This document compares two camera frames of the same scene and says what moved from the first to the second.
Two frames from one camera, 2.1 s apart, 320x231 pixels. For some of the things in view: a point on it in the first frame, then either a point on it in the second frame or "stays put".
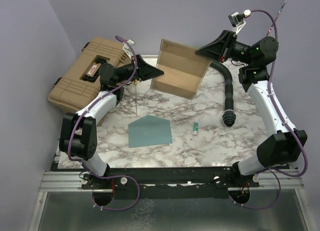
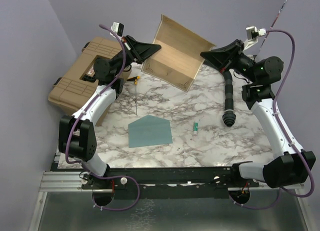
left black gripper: [145, 71] -> [138, 51]
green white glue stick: [195, 128] stays put
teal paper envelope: [149, 130] stays put
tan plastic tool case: [81, 83] stays put
